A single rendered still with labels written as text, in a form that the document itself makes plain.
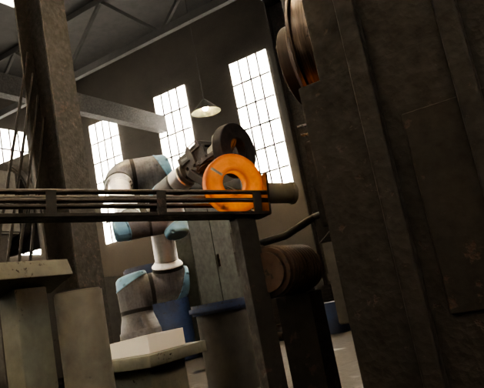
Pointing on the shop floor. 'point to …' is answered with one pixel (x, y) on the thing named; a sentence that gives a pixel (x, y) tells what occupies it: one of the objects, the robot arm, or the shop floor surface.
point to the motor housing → (302, 314)
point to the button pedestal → (26, 317)
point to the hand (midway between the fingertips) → (232, 144)
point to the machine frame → (412, 182)
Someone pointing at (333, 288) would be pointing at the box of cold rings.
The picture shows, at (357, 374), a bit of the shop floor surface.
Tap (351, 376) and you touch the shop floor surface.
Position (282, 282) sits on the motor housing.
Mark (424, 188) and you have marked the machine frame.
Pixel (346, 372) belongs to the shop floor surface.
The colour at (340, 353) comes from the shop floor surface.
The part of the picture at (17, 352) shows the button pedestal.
